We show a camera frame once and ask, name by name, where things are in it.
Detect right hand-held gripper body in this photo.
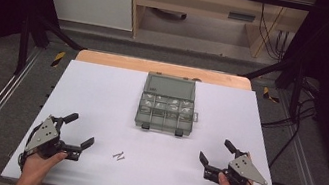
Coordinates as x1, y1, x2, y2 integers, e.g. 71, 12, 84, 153
202, 145, 273, 185

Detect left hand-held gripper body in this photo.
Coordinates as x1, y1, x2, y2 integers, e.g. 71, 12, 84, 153
22, 112, 88, 164

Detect grey clear plastic organizer box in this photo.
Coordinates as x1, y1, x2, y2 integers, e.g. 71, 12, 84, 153
133, 70, 206, 141

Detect person's left hand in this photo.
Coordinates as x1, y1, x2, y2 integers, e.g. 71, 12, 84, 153
16, 144, 69, 185

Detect yellow black floor tape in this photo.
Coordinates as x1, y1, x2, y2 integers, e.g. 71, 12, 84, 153
260, 86, 283, 105
50, 50, 67, 69

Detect assorted metal screws group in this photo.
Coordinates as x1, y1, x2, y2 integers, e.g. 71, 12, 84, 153
140, 92, 195, 115

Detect black metal stand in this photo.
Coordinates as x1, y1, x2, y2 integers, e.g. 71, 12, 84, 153
12, 11, 92, 87
234, 48, 308, 120

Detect grey desk label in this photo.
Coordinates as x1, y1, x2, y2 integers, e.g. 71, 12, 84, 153
227, 11, 256, 23

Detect light wooden desk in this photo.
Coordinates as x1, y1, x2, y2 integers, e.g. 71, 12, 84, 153
120, 0, 318, 67

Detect black floor cable bundle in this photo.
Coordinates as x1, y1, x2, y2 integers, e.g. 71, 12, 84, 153
254, 71, 324, 175

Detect black hanging desk cables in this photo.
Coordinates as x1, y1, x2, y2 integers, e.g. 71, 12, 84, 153
250, 0, 295, 63

